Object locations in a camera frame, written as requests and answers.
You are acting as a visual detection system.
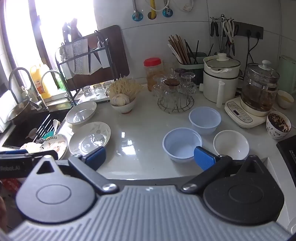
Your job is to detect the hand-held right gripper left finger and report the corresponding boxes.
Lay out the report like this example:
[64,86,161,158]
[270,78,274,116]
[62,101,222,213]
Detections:
[30,146,119,195]

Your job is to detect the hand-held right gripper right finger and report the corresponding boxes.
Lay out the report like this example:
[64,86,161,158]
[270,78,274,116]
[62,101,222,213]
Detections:
[180,146,271,193]

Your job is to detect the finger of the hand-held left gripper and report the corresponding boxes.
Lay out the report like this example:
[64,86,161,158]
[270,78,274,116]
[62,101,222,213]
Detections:
[0,149,31,160]

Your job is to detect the leaf patterned white plate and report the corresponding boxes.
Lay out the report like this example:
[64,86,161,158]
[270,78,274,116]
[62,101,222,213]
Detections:
[69,121,111,156]

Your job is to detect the white ceramic bowl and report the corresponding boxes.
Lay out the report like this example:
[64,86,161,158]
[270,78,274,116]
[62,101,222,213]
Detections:
[213,130,250,160]

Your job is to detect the pale blue plastic bowl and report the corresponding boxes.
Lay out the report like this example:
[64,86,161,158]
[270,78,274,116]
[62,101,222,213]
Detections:
[189,107,222,135]
[162,128,203,163]

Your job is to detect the painted white plate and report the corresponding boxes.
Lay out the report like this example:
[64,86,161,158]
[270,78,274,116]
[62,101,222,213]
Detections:
[39,134,69,160]

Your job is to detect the plain white deep plate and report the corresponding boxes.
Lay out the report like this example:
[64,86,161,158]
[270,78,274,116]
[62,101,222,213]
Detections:
[66,100,97,125]

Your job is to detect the cream dish cloth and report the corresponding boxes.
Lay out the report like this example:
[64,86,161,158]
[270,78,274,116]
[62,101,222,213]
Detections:
[20,142,42,153]

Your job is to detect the black sink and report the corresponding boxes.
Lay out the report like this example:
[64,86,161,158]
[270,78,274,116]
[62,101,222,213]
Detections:
[2,102,72,150]

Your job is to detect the steel bowl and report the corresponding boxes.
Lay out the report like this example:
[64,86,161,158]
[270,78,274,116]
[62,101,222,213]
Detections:
[7,100,33,126]

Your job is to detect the white plastic container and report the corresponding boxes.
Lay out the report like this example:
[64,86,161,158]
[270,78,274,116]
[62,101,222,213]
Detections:
[0,89,15,133]

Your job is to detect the tall steel faucet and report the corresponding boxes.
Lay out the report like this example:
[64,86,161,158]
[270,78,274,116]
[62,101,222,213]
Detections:
[9,67,48,110]

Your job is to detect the white drip tray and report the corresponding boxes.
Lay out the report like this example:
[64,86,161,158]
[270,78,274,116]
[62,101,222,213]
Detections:
[76,88,111,103]

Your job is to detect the pale dried food slices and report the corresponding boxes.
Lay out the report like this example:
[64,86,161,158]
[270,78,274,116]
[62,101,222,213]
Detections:
[111,93,131,106]

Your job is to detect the clear glass tumbler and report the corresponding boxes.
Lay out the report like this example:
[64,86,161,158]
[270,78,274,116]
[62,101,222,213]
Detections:
[82,86,93,99]
[93,83,104,98]
[103,81,114,96]

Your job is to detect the orange liquid bottle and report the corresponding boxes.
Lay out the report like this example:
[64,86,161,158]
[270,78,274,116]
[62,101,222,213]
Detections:
[30,64,57,99]

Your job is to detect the white electric cooker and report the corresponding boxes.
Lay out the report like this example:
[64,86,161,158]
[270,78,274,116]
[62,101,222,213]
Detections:
[199,53,241,108]

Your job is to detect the set of clear glass cups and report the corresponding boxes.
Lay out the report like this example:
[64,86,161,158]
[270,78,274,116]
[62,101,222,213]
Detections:
[151,68,198,98]

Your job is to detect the bundle of dried noodles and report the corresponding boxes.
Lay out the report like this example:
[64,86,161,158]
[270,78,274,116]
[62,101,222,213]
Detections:
[107,74,144,102]

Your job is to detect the floral bowl of spices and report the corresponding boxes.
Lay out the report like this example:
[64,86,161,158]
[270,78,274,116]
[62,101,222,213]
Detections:
[266,111,292,140]

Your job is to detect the glass teapot with brown lid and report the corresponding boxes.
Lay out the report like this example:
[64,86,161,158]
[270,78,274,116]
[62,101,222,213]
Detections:
[162,78,181,98]

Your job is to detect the black induction cooktop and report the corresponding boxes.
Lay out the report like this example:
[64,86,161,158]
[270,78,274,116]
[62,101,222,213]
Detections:
[276,137,296,167]

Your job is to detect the green bottle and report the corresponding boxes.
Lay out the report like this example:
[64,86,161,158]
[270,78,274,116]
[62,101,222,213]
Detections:
[55,70,66,90]

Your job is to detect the glass electric kettle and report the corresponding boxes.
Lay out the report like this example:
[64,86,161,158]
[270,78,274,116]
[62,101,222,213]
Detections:
[240,60,280,112]

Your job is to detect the slim steel faucet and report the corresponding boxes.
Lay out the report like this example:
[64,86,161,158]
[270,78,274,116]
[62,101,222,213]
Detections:
[41,70,78,106]

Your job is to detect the green chopstick holder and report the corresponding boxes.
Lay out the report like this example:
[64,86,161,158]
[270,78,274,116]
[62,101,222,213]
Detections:
[177,53,207,78]

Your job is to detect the small cream bowl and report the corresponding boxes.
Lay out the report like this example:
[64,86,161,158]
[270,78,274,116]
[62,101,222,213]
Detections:
[277,90,295,109]

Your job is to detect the white cutlery caddy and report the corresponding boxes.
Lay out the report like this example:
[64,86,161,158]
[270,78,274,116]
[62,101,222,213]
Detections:
[89,38,109,69]

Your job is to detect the textured glass board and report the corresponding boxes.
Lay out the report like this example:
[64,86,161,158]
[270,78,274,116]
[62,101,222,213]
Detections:
[73,39,89,75]

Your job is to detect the white cutting board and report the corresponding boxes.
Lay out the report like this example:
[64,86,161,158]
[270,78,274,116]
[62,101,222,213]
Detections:
[60,44,75,75]

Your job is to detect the black dish rack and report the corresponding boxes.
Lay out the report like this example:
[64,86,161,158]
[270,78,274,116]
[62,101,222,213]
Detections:
[55,30,111,106]

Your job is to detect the pale green appliance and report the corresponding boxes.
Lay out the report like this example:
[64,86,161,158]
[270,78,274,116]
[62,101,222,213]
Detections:
[277,55,296,93]

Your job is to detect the black power strip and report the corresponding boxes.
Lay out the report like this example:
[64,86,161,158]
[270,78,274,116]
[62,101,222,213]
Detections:
[232,21,264,39]

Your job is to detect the round wire rack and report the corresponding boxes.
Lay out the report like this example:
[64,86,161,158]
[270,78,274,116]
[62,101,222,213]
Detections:
[158,93,195,113]

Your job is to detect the white handled scissors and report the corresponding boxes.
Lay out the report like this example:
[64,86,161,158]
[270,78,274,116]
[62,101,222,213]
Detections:
[222,20,236,56]

